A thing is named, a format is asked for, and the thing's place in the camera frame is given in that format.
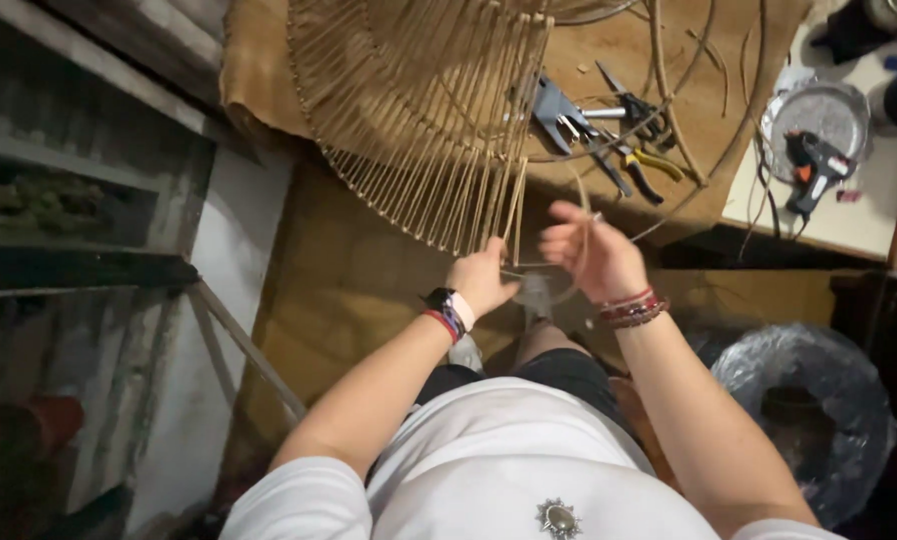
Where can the round metal tray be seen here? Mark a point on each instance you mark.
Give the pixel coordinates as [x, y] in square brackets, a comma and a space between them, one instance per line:
[820, 120]

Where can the grey staple gun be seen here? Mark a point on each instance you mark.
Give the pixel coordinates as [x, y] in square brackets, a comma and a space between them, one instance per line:
[557, 112]

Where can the dark bundle on side table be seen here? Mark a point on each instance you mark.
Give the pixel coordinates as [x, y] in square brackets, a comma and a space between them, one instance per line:
[868, 26]

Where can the person's right fingers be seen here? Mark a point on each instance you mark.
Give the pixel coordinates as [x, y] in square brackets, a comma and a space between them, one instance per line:
[565, 232]

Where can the person's left fingers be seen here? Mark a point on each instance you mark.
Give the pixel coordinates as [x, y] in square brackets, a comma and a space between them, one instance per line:
[499, 251]

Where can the black hot glue gun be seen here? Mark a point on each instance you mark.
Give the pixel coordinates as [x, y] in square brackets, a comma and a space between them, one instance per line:
[814, 171]

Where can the thin rattan weaving strand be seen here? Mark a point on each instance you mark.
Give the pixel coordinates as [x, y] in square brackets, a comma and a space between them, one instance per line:
[585, 225]

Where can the brown wooden work table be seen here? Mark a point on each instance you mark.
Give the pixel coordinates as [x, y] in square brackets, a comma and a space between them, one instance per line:
[628, 195]

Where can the grey metal window frame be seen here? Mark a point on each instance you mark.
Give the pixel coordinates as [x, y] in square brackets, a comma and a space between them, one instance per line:
[81, 225]

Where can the terracotta flower pot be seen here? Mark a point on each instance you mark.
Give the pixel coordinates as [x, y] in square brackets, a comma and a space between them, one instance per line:
[47, 424]

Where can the person's grey shoe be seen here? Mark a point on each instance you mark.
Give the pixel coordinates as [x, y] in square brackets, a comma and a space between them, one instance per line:
[535, 296]

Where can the person's right hand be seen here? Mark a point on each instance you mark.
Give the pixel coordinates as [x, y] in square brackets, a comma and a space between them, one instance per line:
[606, 255]

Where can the loose rattan cane loops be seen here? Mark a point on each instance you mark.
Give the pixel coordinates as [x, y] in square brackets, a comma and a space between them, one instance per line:
[711, 97]

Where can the silver sunburst pendant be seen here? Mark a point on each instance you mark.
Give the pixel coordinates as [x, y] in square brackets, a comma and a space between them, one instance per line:
[558, 519]

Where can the round rattan wicker frame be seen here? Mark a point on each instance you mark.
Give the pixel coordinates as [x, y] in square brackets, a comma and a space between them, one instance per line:
[426, 112]

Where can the person's black shorts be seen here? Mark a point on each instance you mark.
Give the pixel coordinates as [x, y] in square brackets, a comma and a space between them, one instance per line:
[538, 382]

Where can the black and pink wristwatch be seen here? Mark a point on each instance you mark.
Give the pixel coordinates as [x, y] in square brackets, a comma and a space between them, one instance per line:
[454, 305]

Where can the white side table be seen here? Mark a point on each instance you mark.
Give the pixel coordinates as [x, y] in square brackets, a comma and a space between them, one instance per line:
[861, 202]

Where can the person's left hand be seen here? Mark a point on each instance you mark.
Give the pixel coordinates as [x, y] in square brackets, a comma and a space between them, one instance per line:
[481, 279]

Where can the person's white shirt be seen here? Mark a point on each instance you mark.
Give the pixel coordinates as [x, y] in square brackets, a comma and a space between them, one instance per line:
[508, 480]

